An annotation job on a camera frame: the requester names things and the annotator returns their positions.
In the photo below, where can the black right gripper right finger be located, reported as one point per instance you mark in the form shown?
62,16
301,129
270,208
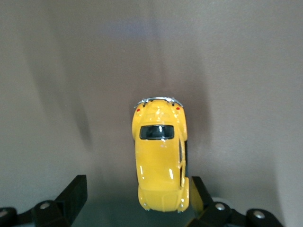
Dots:
213,215

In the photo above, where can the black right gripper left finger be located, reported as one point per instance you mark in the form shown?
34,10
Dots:
66,208

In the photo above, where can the yellow toy beetle car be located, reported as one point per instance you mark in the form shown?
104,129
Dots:
156,160

